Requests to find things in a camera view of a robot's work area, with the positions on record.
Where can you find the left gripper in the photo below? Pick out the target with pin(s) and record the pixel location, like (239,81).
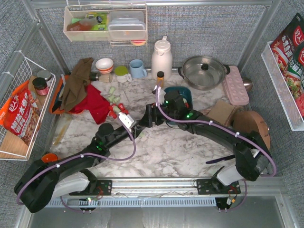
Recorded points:
(137,129)

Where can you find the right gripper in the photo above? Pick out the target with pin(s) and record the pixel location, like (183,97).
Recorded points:
(151,116)

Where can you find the teal storage basket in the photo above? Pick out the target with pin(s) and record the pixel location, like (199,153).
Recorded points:
(184,92)

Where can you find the red capsule cluster two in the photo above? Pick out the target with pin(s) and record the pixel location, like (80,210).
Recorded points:
(113,114)

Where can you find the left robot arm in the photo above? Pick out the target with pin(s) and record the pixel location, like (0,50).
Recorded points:
(37,185)

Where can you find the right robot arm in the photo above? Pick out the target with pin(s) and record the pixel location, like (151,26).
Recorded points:
(249,150)

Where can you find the orange spice bottle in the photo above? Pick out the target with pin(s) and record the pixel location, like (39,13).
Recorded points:
(160,78)

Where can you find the red capsule cluster one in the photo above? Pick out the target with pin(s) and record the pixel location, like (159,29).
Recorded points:
(121,106)

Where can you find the green capsule in cluster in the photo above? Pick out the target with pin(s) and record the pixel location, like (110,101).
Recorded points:
(116,109)

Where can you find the green capsule pair left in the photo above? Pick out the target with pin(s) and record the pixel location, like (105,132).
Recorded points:
(111,97)

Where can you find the red cloth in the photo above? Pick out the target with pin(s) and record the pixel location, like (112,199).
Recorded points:
(96,104)

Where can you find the steel pot with lid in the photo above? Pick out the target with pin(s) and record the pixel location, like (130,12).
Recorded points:
(203,72)

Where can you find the white thermos jug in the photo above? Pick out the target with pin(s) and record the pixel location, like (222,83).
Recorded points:
(162,58)

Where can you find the blue mug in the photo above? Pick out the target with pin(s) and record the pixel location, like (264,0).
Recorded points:
(137,69)

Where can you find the green lid cup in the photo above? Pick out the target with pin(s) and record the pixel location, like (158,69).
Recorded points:
(122,74)

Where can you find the pepper grinder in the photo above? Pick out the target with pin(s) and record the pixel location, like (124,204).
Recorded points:
(105,78)

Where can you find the pink egg tray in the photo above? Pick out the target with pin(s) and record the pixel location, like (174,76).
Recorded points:
(234,87)

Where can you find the white orange bowl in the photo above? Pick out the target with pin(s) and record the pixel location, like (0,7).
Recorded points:
(104,65)

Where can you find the brown cloth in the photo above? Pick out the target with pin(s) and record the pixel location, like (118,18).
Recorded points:
(75,87)

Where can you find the round wooden board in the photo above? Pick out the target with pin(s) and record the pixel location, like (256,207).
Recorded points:
(248,121)

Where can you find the purple knife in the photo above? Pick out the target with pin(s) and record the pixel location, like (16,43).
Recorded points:
(227,158)

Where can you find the steel ladle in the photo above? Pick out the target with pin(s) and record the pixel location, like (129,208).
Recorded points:
(248,84)

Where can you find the orange tray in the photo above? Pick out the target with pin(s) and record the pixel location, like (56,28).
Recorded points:
(56,102)

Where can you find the orange cup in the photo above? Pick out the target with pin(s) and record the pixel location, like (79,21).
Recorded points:
(49,157)

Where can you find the clear plastic containers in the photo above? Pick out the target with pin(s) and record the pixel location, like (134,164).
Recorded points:
(126,25)

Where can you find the dark lid jar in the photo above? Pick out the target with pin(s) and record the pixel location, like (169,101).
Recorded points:
(40,86)

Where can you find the green drink packet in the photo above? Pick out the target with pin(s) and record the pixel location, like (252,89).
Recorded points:
(102,20)

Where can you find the orange snack bag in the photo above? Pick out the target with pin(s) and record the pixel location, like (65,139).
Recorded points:
(19,115)

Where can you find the red seasoning packet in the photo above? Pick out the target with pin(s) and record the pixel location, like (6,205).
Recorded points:
(288,50)

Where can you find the cream wall rack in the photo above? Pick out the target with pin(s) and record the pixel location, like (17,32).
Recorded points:
(78,28)

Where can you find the white wire basket right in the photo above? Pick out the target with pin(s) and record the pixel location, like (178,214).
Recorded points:
(292,113)

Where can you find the white wire basket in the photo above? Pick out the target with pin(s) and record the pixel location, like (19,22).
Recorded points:
(292,113)
(11,146)

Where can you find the white wire basket left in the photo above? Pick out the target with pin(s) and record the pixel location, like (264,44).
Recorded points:
(11,146)

